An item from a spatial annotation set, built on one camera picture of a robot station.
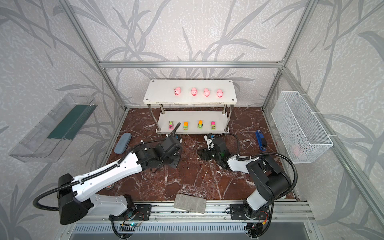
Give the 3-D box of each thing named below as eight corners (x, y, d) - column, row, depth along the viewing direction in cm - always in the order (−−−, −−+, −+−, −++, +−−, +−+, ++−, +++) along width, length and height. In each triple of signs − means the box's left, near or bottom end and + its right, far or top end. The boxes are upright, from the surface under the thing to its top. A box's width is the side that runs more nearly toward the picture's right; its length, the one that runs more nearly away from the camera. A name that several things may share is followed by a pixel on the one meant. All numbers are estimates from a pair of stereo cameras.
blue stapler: (260, 151, 98) (262, 147, 95) (255, 133, 107) (257, 130, 104) (266, 151, 98) (268, 147, 95) (260, 133, 107) (263, 130, 104)
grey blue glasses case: (115, 154, 97) (113, 151, 94) (123, 135, 106) (121, 132, 104) (125, 154, 97) (123, 151, 94) (132, 135, 106) (130, 132, 104)
